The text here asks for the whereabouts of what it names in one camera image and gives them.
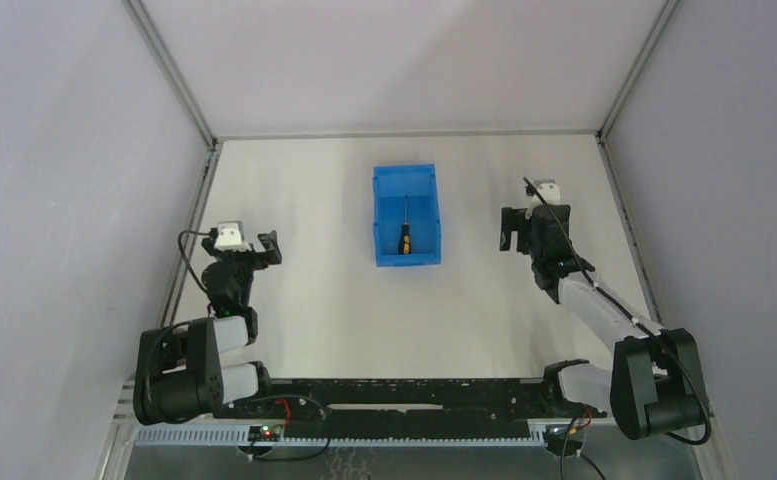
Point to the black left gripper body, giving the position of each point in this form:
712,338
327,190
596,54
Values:
243,257

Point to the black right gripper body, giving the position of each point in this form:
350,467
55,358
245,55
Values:
533,225

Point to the black yellow screwdriver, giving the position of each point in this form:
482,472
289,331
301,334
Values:
404,244

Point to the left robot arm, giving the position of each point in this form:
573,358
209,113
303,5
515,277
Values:
179,373

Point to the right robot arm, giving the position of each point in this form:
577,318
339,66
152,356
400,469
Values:
655,385

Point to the blue plastic bin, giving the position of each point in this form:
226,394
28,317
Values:
390,184

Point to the small circuit board with leds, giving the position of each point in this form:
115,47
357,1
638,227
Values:
265,433

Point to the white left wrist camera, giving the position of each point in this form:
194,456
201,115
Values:
230,237

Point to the aluminium frame rail back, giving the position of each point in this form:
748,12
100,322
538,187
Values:
410,134

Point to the aluminium frame rail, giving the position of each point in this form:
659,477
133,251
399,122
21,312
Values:
191,152
410,134
615,146

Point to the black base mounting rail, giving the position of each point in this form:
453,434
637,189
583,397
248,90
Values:
435,410

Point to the white slotted cable duct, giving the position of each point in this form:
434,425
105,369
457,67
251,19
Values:
194,435

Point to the aluminium frame rail left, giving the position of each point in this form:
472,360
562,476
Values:
191,152

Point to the aluminium frame rail right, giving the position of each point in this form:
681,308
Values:
615,146

